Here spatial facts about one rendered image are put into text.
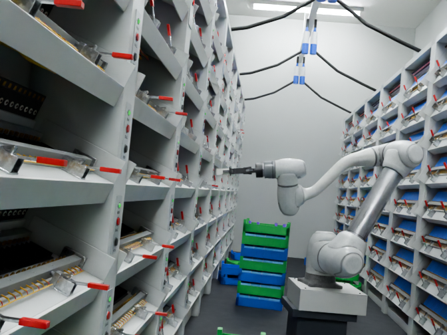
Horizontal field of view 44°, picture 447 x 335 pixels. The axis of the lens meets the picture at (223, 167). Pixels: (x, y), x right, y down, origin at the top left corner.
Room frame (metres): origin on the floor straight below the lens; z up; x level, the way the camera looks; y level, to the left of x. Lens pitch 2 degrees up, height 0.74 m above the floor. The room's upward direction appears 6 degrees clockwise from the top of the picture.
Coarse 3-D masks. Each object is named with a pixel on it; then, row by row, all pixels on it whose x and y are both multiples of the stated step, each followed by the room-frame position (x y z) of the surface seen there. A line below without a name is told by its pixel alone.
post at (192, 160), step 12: (204, 24) 2.53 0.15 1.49; (204, 36) 2.53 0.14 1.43; (192, 60) 2.53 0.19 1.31; (192, 72) 2.53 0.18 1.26; (204, 72) 2.53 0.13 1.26; (204, 84) 2.53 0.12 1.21; (192, 108) 2.53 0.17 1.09; (204, 108) 2.55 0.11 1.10; (192, 120) 2.53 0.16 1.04; (180, 156) 2.53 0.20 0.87; (192, 156) 2.53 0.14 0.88; (192, 168) 2.53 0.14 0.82; (180, 204) 2.53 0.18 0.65; (192, 204) 2.53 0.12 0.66; (192, 216) 2.53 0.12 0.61; (180, 252) 2.53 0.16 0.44; (180, 288) 2.53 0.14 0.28; (180, 300) 2.53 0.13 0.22; (180, 324) 2.53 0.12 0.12
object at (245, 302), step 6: (240, 300) 3.64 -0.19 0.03; (246, 300) 3.63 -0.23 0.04; (252, 300) 3.63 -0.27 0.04; (258, 300) 3.62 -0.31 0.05; (264, 300) 3.62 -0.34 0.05; (252, 306) 3.63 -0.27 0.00; (258, 306) 3.62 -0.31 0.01; (264, 306) 3.62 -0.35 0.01; (270, 306) 3.61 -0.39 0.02; (276, 306) 3.60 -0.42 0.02; (282, 306) 3.62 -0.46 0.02
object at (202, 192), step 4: (200, 176) 3.23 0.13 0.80; (200, 180) 2.62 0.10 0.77; (204, 180) 3.23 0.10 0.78; (208, 180) 3.22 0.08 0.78; (200, 184) 2.62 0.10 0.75; (208, 184) 3.22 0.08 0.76; (212, 184) 3.22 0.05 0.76; (200, 188) 2.77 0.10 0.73; (204, 188) 2.99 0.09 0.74; (208, 188) 3.22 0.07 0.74; (200, 192) 2.80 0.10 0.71; (204, 192) 2.99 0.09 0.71; (208, 192) 3.21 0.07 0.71; (200, 196) 2.90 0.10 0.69; (204, 196) 3.10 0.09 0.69
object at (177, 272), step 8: (168, 256) 2.53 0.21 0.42; (168, 264) 2.44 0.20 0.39; (176, 264) 2.51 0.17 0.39; (184, 264) 2.53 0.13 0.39; (168, 272) 2.41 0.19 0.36; (176, 272) 2.36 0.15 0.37; (184, 272) 2.53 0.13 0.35; (168, 280) 2.10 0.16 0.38; (176, 280) 2.33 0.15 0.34; (184, 280) 2.52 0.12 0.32; (168, 288) 1.92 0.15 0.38; (176, 288) 2.25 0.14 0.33; (168, 296) 2.03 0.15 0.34
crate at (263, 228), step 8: (248, 224) 3.64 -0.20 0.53; (256, 224) 3.63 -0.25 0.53; (264, 224) 3.82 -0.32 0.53; (272, 224) 3.81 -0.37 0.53; (288, 224) 3.60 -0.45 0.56; (256, 232) 3.63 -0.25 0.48; (264, 232) 3.62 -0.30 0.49; (272, 232) 3.61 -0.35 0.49; (280, 232) 3.61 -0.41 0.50; (288, 232) 3.60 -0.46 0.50
